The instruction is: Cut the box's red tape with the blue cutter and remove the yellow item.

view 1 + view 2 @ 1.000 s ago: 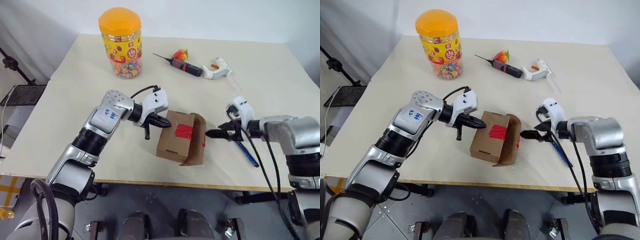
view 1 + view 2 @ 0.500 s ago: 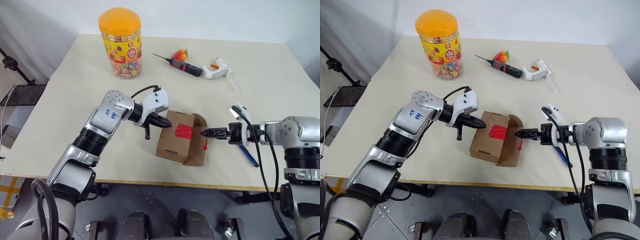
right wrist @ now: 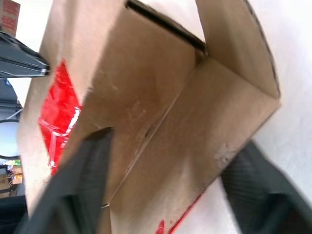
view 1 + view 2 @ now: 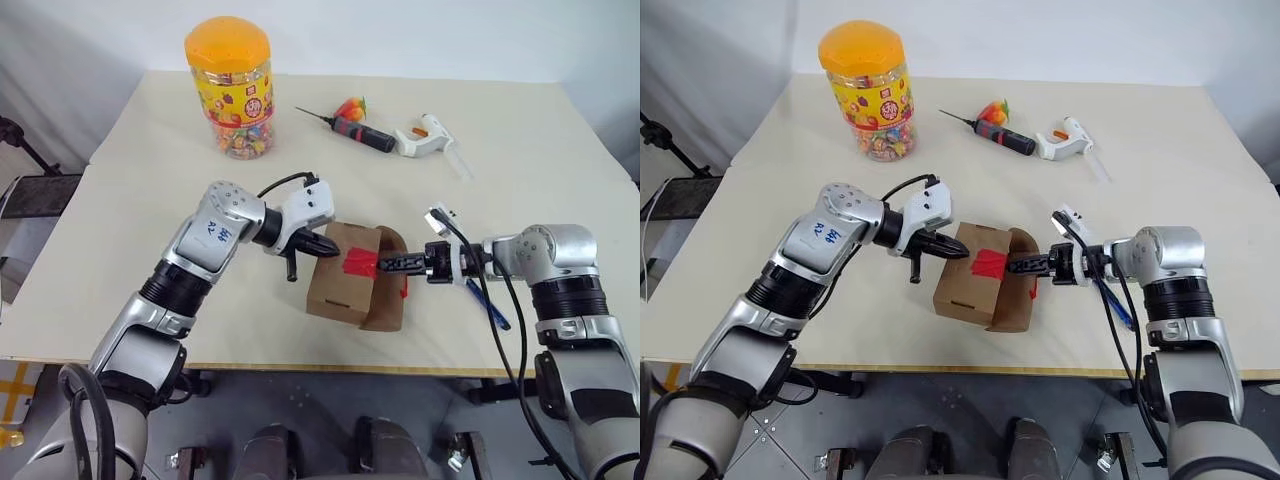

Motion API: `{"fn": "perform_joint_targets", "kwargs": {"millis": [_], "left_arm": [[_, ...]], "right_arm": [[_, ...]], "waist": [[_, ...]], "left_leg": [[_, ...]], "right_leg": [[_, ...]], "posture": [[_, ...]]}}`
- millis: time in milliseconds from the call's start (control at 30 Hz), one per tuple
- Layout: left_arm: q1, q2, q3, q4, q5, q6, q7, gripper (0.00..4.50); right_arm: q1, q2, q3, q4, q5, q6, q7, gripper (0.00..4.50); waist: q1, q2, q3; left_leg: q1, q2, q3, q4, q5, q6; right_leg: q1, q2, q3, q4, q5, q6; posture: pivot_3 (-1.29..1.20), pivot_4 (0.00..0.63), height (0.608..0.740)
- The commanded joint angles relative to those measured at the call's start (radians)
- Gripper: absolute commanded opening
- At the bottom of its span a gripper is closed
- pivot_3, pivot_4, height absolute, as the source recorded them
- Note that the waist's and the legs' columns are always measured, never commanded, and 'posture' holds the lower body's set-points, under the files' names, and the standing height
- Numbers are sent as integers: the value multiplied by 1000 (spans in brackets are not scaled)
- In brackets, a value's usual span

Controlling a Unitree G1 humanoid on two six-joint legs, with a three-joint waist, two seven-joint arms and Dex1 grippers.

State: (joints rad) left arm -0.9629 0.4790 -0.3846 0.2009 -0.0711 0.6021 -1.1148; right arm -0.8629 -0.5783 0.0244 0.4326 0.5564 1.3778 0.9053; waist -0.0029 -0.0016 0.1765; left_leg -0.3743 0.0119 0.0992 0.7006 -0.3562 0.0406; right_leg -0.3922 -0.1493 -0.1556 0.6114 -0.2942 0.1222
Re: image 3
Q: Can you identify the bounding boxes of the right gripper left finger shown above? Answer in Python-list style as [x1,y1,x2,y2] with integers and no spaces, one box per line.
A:
[14,126,115,234]

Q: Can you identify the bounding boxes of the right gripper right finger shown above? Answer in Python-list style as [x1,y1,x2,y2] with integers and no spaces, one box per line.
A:
[220,140,312,234]

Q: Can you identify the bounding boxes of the brown cardboard box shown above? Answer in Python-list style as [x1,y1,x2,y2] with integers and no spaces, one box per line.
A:
[17,0,281,234]

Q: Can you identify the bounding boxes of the brown carton with red print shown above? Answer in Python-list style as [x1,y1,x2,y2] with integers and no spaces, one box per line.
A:
[0,0,21,35]

